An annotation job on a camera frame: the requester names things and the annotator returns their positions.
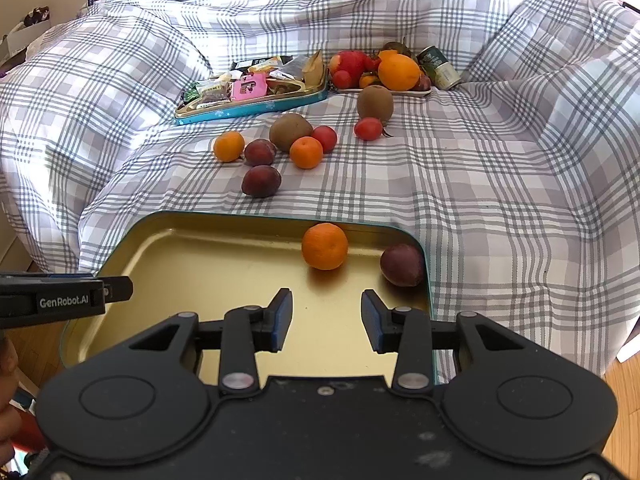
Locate grey plaid blanket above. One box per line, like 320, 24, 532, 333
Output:
0, 0, 640, 386

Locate gold and blue tin tray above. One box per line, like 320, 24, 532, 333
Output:
174, 67, 330, 126

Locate person's left hand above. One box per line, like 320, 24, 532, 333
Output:
0, 336, 24, 461

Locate white plate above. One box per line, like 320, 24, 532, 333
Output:
331, 86, 433, 97

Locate clear brown cake packet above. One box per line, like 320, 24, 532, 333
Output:
197, 80, 231, 103

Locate large orange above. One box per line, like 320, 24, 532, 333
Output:
377, 54, 421, 92

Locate tan paper packet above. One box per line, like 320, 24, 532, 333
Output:
301, 50, 328, 86

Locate red apple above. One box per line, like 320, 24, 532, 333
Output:
328, 50, 368, 81

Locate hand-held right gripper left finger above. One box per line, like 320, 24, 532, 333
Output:
129, 287, 294, 394

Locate green drink can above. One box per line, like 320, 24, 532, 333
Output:
416, 46, 462, 91

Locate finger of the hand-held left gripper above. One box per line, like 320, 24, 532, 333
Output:
103, 276, 134, 304

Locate white cardboard box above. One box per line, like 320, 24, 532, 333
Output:
0, 17, 53, 63

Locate silver foil packet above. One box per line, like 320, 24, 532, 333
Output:
272, 56, 311, 83

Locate pink snack packet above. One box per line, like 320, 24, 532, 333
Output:
231, 72, 267, 101

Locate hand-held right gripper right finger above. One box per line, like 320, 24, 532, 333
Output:
361, 289, 527, 394

